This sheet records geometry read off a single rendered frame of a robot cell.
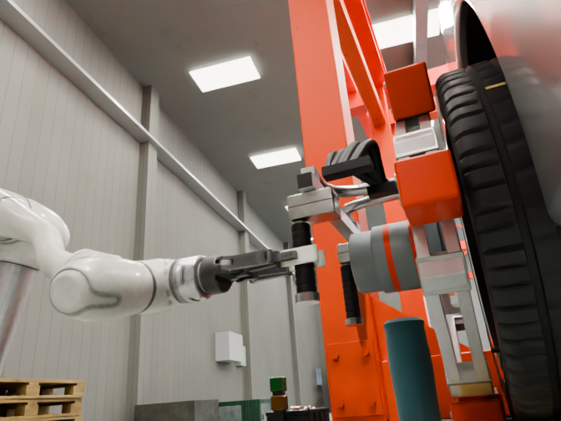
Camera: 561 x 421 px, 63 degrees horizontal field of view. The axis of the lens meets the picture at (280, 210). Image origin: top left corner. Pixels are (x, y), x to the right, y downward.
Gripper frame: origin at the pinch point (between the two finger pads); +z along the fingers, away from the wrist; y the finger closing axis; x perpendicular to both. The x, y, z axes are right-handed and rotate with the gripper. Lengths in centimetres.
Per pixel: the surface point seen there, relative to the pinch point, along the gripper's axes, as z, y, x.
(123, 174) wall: -465, -475, 352
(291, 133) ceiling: -272, -819, 567
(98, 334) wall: -461, -440, 82
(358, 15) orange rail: 0, -169, 214
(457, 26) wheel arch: 36, -9, 47
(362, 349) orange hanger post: -5, -59, -12
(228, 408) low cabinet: -364, -638, -27
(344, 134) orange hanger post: -1, -60, 60
